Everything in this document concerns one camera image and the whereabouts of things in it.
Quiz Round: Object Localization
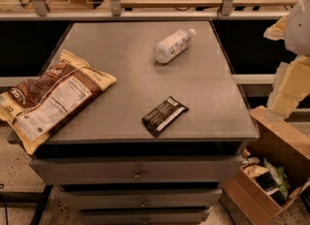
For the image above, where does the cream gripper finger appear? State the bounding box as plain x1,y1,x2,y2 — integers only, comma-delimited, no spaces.
266,55,310,118
263,16,288,41

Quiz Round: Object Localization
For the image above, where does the black rxbar chocolate wrapper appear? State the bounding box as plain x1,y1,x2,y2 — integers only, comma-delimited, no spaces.
141,96,189,138

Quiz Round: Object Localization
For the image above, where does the cardboard box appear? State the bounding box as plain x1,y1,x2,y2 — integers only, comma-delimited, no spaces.
223,106,310,225

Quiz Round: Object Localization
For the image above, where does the green snack bag in box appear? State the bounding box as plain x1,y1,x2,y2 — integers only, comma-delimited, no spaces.
263,158,289,205

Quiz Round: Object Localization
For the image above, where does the brown snack bag in box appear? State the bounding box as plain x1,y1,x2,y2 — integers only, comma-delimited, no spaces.
242,164,268,183

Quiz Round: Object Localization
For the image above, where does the grey metal drawer cabinet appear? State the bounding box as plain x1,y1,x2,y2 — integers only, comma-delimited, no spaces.
30,21,258,225

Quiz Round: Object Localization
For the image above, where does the brown and cream snack bag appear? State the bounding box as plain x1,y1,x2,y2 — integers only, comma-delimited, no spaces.
0,49,116,154

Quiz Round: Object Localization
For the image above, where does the grey metal rail with posts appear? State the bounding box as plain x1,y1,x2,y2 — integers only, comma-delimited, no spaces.
0,0,295,20

